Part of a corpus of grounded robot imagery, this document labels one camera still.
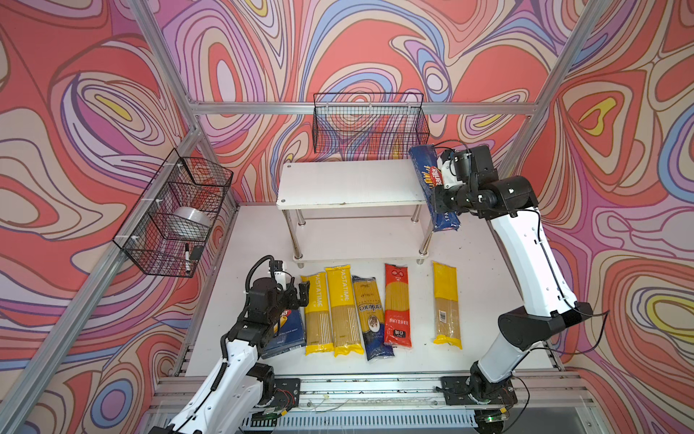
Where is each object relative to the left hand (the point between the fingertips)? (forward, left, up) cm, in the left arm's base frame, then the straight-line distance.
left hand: (298, 281), depth 83 cm
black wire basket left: (+5, +31, +21) cm, 38 cm away
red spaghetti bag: (-12, -31, -9) cm, 34 cm away
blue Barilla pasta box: (-14, +2, -5) cm, 15 cm away
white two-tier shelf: (+36, -18, -6) cm, 41 cm away
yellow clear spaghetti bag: (-11, -47, -10) cm, 49 cm away
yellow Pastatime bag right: (-8, -14, -9) cm, 19 cm away
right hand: (+10, -40, +23) cm, 48 cm away
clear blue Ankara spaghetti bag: (-5, -23, -9) cm, 25 cm away
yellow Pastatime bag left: (-9, -5, -11) cm, 15 cm away
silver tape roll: (+8, +27, +20) cm, 35 cm away
